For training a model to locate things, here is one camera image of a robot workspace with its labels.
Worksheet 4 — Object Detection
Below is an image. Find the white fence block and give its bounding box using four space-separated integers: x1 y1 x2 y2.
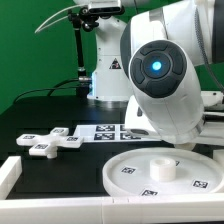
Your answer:
213 149 224 167
0 156 22 200

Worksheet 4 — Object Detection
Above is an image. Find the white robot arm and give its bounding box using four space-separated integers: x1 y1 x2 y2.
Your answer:
75 0 224 146

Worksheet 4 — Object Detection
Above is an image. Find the white round table top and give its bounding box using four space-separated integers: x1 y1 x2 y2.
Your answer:
102 147 224 196

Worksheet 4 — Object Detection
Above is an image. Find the white cable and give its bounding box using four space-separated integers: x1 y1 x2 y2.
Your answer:
34 3 88 35

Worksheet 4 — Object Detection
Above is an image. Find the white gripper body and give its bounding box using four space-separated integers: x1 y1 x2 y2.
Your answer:
125 91 224 146

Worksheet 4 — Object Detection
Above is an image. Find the white cross-shaped table base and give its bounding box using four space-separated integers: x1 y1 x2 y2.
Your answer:
16 127 84 159

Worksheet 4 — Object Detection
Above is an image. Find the white marker tag plate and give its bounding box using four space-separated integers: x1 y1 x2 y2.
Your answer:
74 124 153 143

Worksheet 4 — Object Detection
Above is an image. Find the white right fence block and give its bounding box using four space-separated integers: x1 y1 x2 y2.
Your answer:
213 149 224 167

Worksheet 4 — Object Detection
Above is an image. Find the white front fence rail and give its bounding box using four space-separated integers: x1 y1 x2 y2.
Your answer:
0 193 224 224

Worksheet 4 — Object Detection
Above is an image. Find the white left fence block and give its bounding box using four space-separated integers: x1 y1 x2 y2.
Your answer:
0 156 22 200

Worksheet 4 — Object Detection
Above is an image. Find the black cable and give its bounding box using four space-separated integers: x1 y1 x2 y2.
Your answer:
13 78 88 104

